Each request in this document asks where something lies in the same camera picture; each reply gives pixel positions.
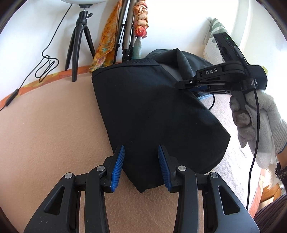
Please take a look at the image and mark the black mini tripod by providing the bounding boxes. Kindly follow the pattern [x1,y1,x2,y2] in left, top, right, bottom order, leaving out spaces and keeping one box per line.
[65,4,95,82]

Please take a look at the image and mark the orange knotted fabric garland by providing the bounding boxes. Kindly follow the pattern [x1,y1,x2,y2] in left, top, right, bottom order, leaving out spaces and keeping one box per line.
[131,0,149,60]

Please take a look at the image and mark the black pants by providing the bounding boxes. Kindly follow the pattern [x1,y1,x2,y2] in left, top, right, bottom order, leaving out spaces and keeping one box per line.
[91,59,230,192]

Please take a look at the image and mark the grey folded tripod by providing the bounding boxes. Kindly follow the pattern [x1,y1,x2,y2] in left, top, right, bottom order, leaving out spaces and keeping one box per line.
[113,0,137,64]

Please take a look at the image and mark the grey gloved right hand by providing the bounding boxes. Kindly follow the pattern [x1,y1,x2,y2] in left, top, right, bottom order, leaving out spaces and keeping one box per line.
[230,90,286,169]

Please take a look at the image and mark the orange floral bed sheet mattress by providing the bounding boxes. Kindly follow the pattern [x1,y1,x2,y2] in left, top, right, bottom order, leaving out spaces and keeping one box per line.
[0,65,263,233]

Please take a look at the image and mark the green white patterned pillow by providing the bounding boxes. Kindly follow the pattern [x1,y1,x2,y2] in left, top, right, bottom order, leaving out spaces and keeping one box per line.
[203,18,227,66]

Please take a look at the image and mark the dark folded clothes pile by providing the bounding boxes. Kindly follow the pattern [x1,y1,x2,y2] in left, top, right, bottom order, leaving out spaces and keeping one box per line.
[146,49,213,81]

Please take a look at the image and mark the white ring light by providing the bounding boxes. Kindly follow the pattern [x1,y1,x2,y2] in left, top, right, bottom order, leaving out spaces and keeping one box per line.
[61,0,109,5]

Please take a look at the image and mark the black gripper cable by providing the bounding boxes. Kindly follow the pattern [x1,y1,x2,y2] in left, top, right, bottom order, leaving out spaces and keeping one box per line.
[207,52,261,211]

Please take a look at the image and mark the orange floral scarf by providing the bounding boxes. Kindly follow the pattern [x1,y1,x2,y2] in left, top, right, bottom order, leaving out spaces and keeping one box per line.
[89,1,123,73]

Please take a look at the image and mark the black ring light cable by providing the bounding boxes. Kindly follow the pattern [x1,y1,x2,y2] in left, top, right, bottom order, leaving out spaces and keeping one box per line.
[0,3,74,112]

